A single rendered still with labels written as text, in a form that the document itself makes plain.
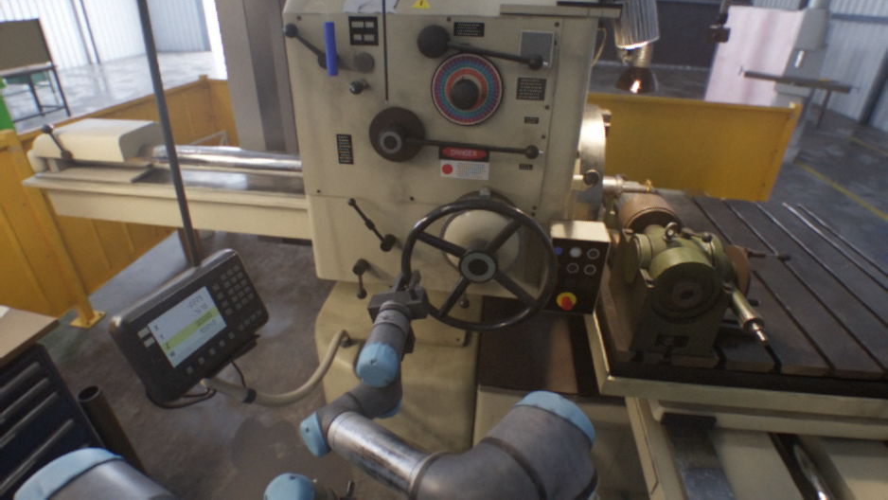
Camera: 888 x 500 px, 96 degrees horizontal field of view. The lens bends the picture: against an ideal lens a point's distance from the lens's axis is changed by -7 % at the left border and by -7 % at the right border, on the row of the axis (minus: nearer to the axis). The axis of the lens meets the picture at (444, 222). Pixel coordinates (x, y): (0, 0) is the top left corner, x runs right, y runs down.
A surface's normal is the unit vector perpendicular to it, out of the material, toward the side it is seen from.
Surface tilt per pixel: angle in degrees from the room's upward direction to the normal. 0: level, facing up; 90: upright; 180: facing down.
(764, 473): 0
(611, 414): 90
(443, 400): 90
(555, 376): 0
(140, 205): 90
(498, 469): 13
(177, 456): 0
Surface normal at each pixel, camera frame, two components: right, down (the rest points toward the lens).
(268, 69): -0.14, 0.47
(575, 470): 0.48, -0.32
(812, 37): -0.70, 0.33
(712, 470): 0.02, -0.88
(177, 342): 0.87, -0.11
